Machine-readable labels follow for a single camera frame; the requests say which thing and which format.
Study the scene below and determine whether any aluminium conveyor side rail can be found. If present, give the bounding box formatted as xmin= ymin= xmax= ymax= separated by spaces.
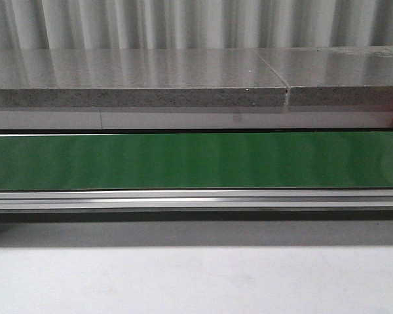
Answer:
xmin=0 ymin=188 xmax=393 ymax=222

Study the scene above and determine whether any grey stone slab left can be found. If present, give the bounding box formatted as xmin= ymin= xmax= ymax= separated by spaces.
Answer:
xmin=0 ymin=49 xmax=286 ymax=108

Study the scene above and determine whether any grey stone slab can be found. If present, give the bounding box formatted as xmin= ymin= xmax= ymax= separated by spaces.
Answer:
xmin=0 ymin=49 xmax=286 ymax=108
xmin=258 ymin=46 xmax=393 ymax=111

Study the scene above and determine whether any grey corrugated curtain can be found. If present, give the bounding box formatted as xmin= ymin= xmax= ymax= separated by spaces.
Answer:
xmin=0 ymin=1 xmax=393 ymax=50

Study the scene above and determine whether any grey stone slab right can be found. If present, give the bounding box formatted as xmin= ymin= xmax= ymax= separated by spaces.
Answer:
xmin=258 ymin=46 xmax=393 ymax=111

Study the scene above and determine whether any green conveyor belt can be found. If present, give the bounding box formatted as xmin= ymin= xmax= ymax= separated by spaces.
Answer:
xmin=0 ymin=131 xmax=393 ymax=190

